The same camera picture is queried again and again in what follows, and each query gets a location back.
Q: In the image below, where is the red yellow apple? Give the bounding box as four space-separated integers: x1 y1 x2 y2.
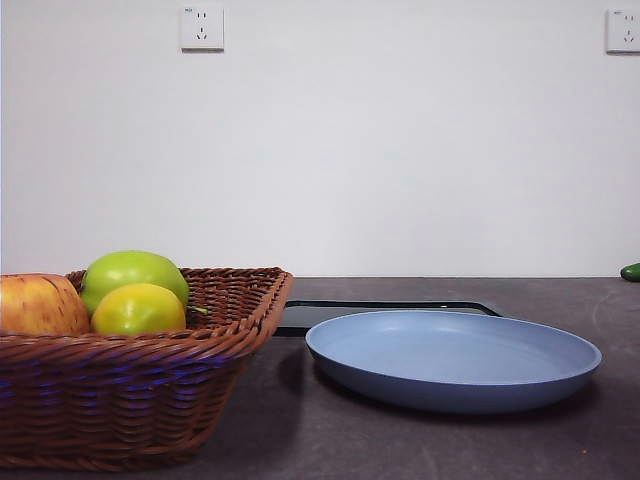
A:
0 272 92 337

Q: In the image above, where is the blue round plate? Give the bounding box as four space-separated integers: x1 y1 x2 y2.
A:
304 309 603 416

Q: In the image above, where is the brown wicker basket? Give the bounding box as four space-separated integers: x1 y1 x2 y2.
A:
0 266 296 472

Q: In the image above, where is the green apple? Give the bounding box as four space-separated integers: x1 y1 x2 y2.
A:
79 249 191 318

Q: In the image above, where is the yellow lemon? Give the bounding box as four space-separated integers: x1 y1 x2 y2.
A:
90 282 188 337

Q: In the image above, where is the white wall socket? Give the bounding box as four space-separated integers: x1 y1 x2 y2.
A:
180 3 226 54
605 8 640 56

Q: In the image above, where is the black flat tray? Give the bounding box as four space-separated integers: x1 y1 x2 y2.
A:
273 299 502 338

